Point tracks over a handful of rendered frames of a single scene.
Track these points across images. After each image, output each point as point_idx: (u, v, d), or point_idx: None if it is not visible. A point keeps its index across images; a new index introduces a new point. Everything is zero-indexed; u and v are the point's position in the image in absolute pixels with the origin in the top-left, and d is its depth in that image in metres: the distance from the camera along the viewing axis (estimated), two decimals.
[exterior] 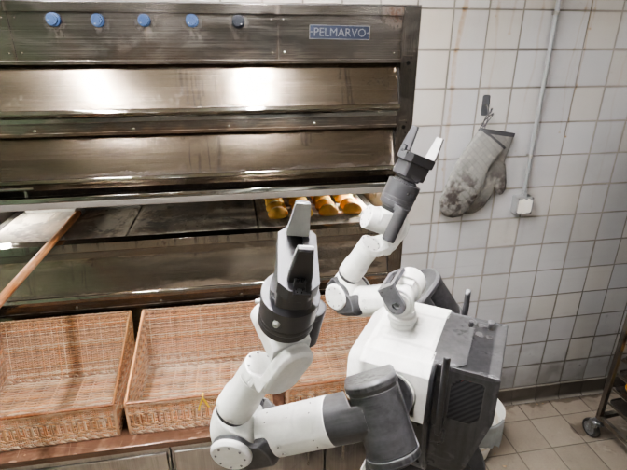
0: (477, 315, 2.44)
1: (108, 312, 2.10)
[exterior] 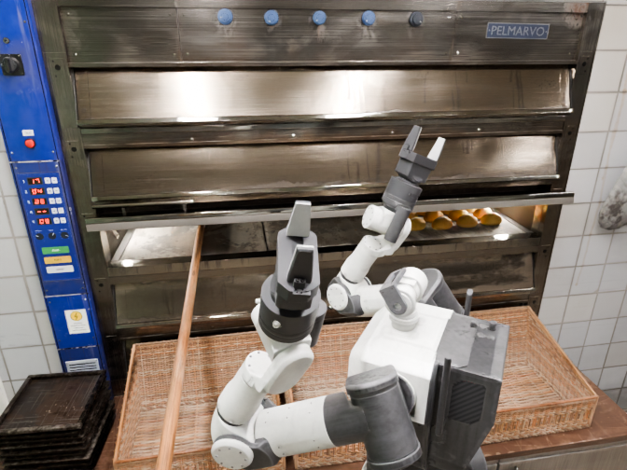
0: (614, 332, 2.29)
1: (243, 332, 1.96)
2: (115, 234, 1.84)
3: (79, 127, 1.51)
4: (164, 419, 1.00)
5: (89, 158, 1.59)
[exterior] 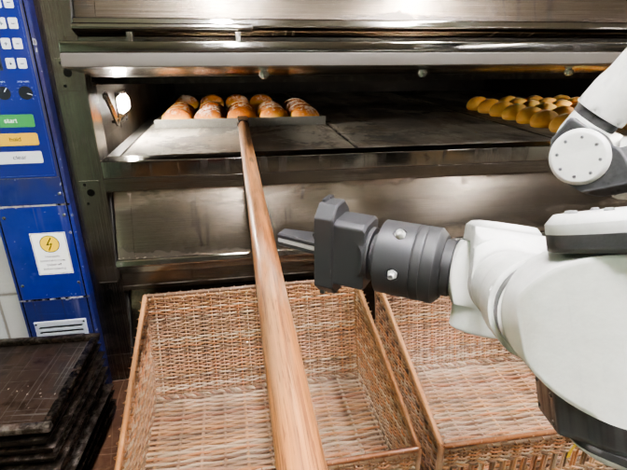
0: None
1: None
2: (114, 119, 1.15)
3: None
4: (273, 406, 0.31)
5: None
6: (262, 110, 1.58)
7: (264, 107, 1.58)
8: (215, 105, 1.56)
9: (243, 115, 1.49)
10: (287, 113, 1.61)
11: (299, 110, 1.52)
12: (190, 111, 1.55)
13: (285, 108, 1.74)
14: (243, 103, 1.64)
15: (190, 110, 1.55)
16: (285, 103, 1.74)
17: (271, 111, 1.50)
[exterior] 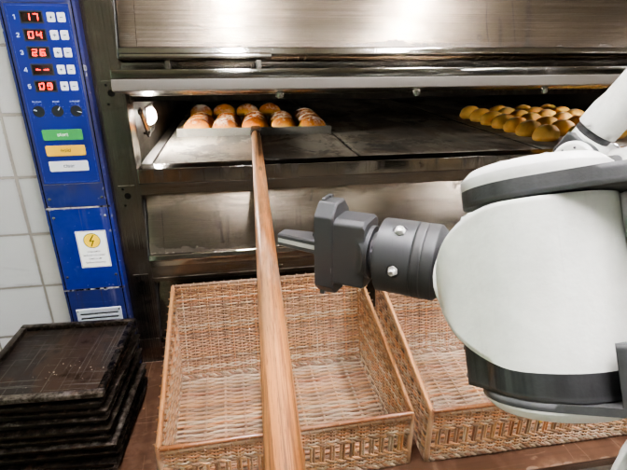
0: None
1: None
2: (145, 131, 1.30)
3: None
4: (262, 346, 0.46)
5: None
6: (273, 119, 1.73)
7: (275, 117, 1.73)
8: (231, 116, 1.72)
9: (256, 124, 1.64)
10: (297, 122, 1.76)
11: (307, 120, 1.67)
12: (209, 120, 1.71)
13: (295, 117, 1.90)
14: (257, 113, 1.80)
15: (209, 119, 1.71)
16: (296, 113, 1.89)
17: (281, 121, 1.66)
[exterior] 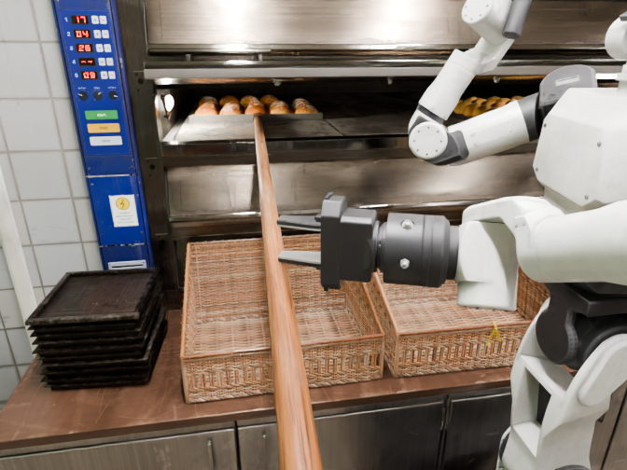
0: None
1: None
2: (165, 115, 1.56)
3: None
4: (264, 232, 0.71)
5: None
6: (272, 108, 1.99)
7: (274, 106, 1.99)
8: (236, 104, 1.97)
9: (257, 112, 1.90)
10: (293, 110, 2.01)
11: (301, 108, 1.93)
12: (216, 108, 1.97)
13: (291, 107, 2.15)
14: (258, 103, 2.05)
15: (216, 108, 1.97)
16: (292, 103, 2.15)
17: (279, 109, 1.91)
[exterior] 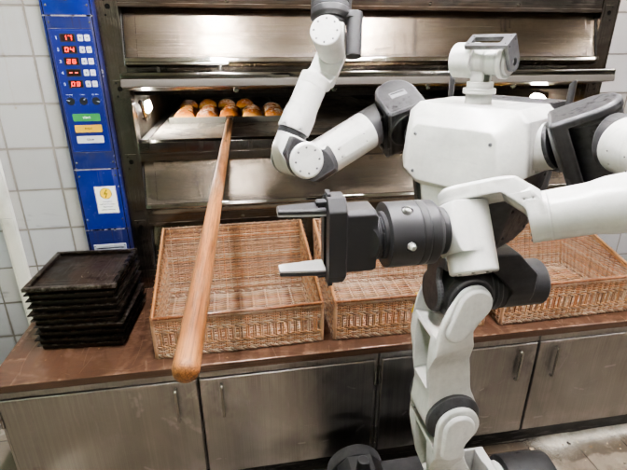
0: None
1: None
2: (144, 117, 1.80)
3: None
4: (207, 208, 0.94)
5: (121, 19, 1.55)
6: (244, 111, 2.22)
7: (246, 109, 2.22)
8: (212, 108, 2.20)
9: (229, 114, 2.13)
10: (263, 113, 2.24)
11: (270, 111, 2.16)
12: (194, 111, 2.20)
13: (263, 109, 2.38)
14: (232, 105, 2.28)
15: (194, 111, 2.20)
16: (264, 106, 2.38)
17: (249, 112, 2.15)
